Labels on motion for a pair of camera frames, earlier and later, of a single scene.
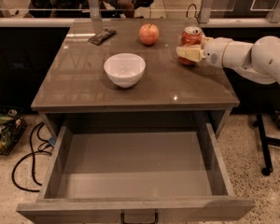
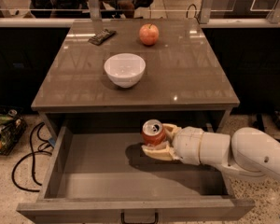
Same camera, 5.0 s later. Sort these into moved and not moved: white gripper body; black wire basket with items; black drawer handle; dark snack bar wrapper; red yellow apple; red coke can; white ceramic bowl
Moved: white gripper body; red coke can
Not moved: black drawer handle; white ceramic bowl; black wire basket with items; dark snack bar wrapper; red yellow apple
